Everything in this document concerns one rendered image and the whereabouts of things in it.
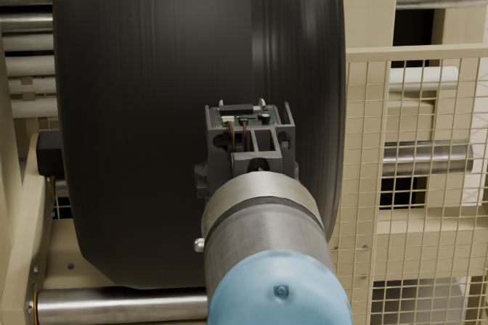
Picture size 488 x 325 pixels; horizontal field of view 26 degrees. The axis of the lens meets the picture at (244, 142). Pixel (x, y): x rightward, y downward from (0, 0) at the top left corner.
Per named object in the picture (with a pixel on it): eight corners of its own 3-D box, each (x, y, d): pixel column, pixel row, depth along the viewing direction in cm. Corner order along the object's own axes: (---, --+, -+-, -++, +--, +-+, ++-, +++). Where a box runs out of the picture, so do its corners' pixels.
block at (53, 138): (38, 178, 145) (34, 148, 142) (41, 159, 149) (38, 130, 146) (67, 177, 145) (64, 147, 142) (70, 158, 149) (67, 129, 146)
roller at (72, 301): (33, 297, 131) (32, 332, 129) (27, 285, 127) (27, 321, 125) (312, 282, 133) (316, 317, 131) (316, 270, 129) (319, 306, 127)
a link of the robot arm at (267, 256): (214, 428, 67) (203, 294, 63) (205, 318, 78) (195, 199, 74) (360, 414, 68) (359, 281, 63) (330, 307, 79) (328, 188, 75)
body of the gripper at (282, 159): (290, 99, 90) (309, 158, 79) (290, 188, 93) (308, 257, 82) (200, 102, 89) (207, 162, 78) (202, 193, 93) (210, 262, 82)
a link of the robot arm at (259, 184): (326, 299, 79) (196, 307, 78) (316, 266, 83) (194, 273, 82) (328, 192, 75) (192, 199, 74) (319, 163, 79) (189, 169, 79)
